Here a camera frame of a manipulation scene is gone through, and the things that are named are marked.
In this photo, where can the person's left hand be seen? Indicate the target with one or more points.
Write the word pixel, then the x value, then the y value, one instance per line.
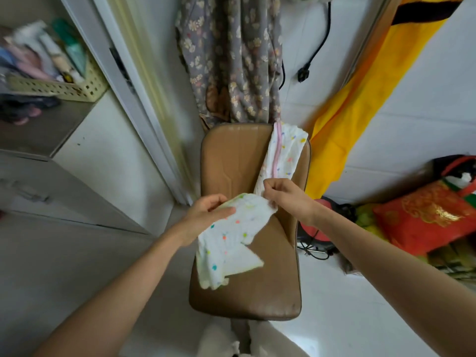
pixel 201 219

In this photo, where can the person's right hand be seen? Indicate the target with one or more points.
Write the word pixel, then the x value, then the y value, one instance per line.
pixel 292 200

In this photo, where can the green-edged white cloth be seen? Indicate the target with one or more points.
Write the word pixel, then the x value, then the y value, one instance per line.
pixel 230 249

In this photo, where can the pink-edged white cloth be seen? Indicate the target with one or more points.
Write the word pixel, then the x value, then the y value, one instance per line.
pixel 286 152

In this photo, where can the person's right forearm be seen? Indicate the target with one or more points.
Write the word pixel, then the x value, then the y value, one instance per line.
pixel 401 282

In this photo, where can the person's left forearm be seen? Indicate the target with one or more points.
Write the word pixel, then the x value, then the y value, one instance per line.
pixel 111 304

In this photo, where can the red and black round appliance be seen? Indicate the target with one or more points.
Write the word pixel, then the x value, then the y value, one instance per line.
pixel 312 234

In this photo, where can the brown leather chair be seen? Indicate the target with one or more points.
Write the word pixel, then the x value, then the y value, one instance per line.
pixel 230 163

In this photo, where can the yellow-green plastic bag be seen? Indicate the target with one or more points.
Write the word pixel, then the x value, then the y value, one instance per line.
pixel 366 219

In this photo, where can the yellow cloth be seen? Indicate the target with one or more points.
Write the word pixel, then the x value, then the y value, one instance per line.
pixel 353 118

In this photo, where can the white cabinet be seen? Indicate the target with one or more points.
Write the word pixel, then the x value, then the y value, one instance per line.
pixel 93 163

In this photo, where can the red bag with gold print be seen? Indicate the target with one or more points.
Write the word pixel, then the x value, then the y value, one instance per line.
pixel 416 219

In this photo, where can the grey floral garment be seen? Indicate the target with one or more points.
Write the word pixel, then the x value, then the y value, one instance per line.
pixel 230 52

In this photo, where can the cream plastic basket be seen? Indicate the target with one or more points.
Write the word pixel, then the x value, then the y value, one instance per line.
pixel 55 91

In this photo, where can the bunch of toiletry tubes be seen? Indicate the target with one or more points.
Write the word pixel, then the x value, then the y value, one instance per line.
pixel 44 52

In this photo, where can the white door frame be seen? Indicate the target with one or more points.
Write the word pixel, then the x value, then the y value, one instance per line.
pixel 122 89

